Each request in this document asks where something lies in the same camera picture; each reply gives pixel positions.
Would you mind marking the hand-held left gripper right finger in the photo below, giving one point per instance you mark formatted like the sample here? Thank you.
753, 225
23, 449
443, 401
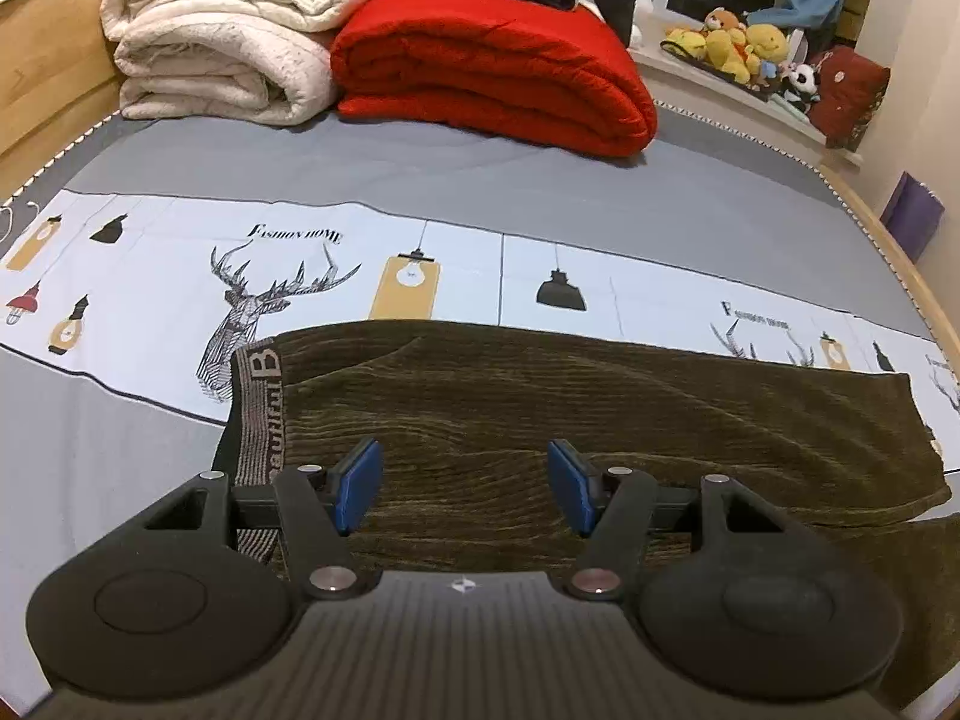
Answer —
570, 487

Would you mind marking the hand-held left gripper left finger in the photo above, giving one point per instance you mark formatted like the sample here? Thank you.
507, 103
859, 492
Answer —
358, 487

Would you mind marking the grey printed bed sheet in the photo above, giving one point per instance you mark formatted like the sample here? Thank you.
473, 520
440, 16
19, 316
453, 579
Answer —
300, 165

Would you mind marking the folded red quilt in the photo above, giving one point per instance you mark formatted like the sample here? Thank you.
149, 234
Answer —
487, 67

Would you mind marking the purple bag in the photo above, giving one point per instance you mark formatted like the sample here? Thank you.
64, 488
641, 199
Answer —
911, 214

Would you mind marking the white plush toy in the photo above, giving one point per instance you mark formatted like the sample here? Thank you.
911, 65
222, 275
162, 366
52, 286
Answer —
639, 34

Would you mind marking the yellow plush toy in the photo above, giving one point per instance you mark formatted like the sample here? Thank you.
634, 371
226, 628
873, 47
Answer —
720, 49

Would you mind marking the panda plush toy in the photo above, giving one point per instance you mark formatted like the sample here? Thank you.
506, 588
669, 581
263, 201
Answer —
804, 79

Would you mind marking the folded white fleece blanket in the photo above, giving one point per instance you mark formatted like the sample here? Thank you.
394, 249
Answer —
210, 37

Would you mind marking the red cushion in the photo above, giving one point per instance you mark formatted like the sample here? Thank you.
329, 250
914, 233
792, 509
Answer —
851, 90

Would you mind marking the yellow plush bear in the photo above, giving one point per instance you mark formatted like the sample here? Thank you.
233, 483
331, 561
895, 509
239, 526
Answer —
766, 41

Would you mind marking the orange plush bear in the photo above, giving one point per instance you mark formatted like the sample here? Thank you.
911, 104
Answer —
721, 19

